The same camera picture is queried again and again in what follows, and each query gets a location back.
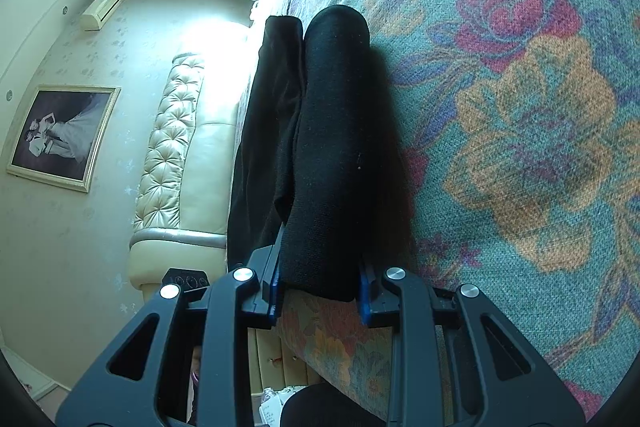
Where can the cream tufted headboard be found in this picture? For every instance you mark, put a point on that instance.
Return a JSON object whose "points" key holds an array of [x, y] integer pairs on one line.
{"points": [[170, 147]]}

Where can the dark cloth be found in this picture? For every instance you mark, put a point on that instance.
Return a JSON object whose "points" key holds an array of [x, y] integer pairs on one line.
{"points": [[325, 407]]}

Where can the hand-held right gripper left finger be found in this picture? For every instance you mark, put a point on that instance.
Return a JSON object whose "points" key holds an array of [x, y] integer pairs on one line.
{"points": [[274, 294]]}

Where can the floral blanket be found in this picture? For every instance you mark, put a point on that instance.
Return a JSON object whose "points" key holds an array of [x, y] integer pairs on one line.
{"points": [[525, 107]]}

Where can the black pants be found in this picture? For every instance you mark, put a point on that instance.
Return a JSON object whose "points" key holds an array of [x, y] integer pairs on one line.
{"points": [[330, 132]]}

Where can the white air conditioner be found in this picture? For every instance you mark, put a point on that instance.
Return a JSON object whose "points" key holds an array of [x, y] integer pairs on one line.
{"points": [[105, 4]]}

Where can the white patterned cloth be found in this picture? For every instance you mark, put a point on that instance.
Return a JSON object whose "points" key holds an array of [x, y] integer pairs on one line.
{"points": [[272, 407]]}

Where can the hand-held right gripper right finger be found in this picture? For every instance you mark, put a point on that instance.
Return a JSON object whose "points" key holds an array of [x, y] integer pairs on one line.
{"points": [[364, 302]]}

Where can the black bedside control panel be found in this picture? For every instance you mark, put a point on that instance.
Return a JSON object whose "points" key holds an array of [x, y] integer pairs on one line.
{"points": [[186, 279]]}

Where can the gold framed wall picture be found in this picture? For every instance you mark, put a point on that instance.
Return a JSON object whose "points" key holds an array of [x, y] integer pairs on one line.
{"points": [[60, 137]]}

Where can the cream bed base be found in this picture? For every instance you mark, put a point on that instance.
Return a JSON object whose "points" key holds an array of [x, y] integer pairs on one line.
{"points": [[272, 357]]}

